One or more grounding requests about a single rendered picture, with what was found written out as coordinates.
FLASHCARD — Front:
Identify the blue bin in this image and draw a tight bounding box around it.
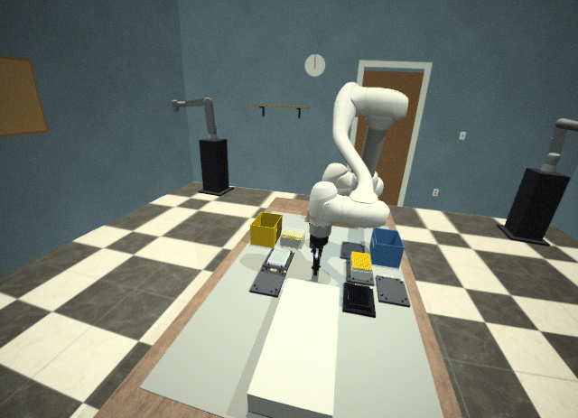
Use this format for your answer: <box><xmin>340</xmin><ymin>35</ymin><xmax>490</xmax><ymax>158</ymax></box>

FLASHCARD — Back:
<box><xmin>369</xmin><ymin>228</ymin><xmax>405</xmax><ymax>268</ymax></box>

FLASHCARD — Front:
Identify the yellow open-top bin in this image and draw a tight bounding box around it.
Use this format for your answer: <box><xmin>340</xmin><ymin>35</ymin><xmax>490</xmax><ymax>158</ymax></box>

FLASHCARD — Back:
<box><xmin>250</xmin><ymin>212</ymin><xmax>283</xmax><ymax>248</ymax></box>

